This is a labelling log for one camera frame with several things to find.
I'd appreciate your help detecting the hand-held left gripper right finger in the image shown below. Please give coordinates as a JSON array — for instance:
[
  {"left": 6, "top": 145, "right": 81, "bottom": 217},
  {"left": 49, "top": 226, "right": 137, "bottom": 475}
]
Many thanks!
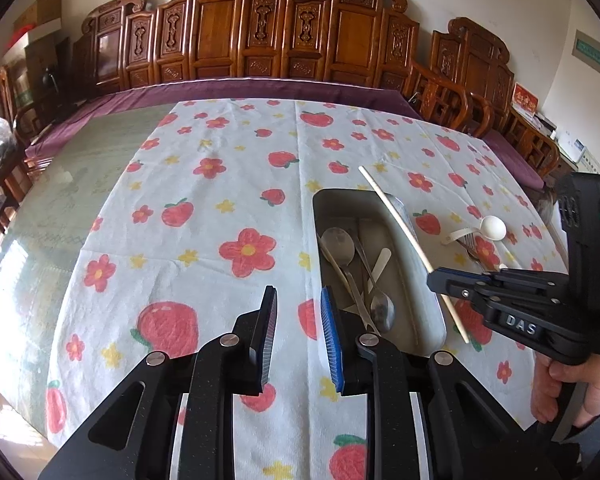
[{"left": 320, "top": 285, "right": 564, "bottom": 480}]

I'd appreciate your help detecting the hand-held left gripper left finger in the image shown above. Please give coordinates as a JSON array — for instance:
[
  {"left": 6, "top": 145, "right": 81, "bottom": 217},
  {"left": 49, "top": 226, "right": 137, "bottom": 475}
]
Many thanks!
[{"left": 37, "top": 285, "right": 279, "bottom": 480}]

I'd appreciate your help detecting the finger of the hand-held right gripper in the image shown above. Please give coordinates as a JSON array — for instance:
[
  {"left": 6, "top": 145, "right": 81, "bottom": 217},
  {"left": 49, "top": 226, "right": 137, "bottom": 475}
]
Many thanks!
[
  {"left": 431, "top": 268, "right": 571, "bottom": 292},
  {"left": 426, "top": 273, "right": 511, "bottom": 306}
]

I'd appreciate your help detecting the pale wooden chopstick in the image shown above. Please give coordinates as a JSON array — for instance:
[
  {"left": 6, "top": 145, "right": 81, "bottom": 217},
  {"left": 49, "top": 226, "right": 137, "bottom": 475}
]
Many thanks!
[
  {"left": 402, "top": 269, "right": 424, "bottom": 349},
  {"left": 358, "top": 166, "right": 472, "bottom": 345}
]

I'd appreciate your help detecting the small metal spoon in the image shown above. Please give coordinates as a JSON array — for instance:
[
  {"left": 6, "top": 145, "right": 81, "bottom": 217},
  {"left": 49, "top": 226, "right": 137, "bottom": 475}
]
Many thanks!
[{"left": 347, "top": 217, "right": 397, "bottom": 334}]

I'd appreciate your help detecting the large metal spoon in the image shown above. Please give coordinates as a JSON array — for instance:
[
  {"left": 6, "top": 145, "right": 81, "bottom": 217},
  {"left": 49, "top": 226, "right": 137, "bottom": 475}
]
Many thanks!
[{"left": 320, "top": 226, "right": 381, "bottom": 336}]

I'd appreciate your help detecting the rectangular metal tin tray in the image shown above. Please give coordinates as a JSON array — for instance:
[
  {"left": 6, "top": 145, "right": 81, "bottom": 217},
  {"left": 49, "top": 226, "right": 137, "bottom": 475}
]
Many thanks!
[{"left": 311, "top": 187, "right": 449, "bottom": 359}]

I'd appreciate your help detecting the metal fork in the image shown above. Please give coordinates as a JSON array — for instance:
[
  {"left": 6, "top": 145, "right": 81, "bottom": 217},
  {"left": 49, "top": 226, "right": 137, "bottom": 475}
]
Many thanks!
[{"left": 457, "top": 232, "right": 509, "bottom": 272}]

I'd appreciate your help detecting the strawberry printed white tablecloth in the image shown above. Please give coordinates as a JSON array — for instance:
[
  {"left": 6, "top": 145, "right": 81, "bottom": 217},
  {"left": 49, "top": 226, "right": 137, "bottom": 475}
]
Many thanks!
[{"left": 45, "top": 99, "right": 569, "bottom": 480}]

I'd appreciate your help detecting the purple armchair cushion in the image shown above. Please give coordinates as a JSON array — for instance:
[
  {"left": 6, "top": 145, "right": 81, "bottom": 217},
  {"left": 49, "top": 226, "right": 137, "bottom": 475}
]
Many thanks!
[{"left": 482, "top": 127, "right": 546, "bottom": 189}]

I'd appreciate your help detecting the white desk device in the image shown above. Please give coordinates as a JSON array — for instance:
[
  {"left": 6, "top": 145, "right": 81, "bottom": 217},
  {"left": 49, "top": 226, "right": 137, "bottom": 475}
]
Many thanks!
[{"left": 555, "top": 130, "right": 589, "bottom": 164}]

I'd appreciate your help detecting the red desk calendar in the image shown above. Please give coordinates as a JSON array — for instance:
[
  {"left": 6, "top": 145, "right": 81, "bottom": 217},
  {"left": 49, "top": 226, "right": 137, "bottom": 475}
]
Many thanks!
[{"left": 510, "top": 82, "right": 539, "bottom": 119}]

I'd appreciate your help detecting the carved wooden armchair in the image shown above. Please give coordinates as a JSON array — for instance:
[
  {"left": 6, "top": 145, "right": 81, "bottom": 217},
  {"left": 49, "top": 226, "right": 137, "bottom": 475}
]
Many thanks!
[{"left": 430, "top": 16, "right": 561, "bottom": 181}]

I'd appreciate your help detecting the long purple sofa cushion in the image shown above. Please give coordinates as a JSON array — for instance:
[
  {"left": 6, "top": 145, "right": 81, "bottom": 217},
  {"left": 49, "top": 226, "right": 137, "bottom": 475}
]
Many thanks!
[{"left": 25, "top": 77, "right": 424, "bottom": 161}]

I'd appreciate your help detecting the dark wooden dining chair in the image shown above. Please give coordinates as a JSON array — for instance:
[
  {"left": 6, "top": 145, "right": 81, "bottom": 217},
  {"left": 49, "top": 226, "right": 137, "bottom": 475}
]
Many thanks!
[{"left": 0, "top": 130, "right": 32, "bottom": 262}]

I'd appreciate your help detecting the carved wooden sofa bench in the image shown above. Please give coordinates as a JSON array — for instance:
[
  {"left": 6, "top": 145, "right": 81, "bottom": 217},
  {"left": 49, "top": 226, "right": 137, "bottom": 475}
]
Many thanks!
[{"left": 72, "top": 0, "right": 474, "bottom": 134}]

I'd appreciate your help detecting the dark cabinet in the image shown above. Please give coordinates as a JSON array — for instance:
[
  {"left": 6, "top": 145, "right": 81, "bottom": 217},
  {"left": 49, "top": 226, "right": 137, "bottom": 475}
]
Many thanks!
[{"left": 24, "top": 35, "right": 76, "bottom": 112}]

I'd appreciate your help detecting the brown cardboard box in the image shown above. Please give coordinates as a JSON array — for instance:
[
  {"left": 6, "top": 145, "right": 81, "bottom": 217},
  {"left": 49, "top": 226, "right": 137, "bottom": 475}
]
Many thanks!
[{"left": 12, "top": 0, "right": 64, "bottom": 36}]

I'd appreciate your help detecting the white wall distribution panel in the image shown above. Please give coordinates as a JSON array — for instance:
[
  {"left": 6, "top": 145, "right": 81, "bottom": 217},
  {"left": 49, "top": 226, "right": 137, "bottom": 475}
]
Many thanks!
[{"left": 577, "top": 152, "right": 600, "bottom": 179}]

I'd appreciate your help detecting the green wall panel box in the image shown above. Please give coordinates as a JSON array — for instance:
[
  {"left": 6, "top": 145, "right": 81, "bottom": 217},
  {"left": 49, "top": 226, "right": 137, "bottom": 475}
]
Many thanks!
[{"left": 572, "top": 29, "right": 600, "bottom": 84}]

